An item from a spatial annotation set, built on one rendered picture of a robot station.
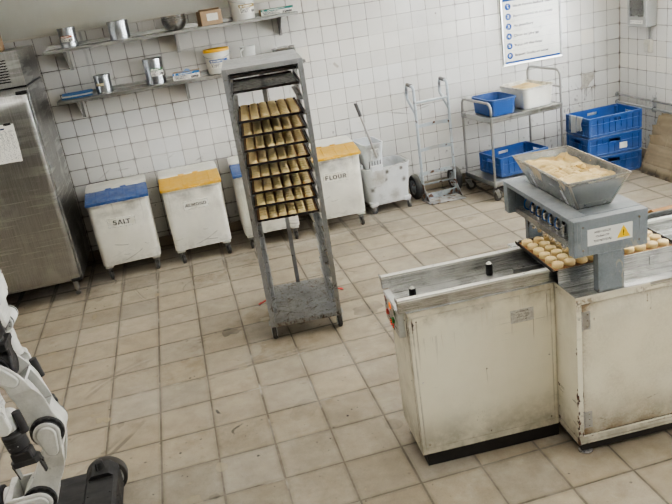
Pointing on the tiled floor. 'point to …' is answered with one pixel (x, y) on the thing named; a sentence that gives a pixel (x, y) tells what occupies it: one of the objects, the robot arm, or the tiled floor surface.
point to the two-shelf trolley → (493, 136)
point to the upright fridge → (36, 187)
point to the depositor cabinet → (614, 357)
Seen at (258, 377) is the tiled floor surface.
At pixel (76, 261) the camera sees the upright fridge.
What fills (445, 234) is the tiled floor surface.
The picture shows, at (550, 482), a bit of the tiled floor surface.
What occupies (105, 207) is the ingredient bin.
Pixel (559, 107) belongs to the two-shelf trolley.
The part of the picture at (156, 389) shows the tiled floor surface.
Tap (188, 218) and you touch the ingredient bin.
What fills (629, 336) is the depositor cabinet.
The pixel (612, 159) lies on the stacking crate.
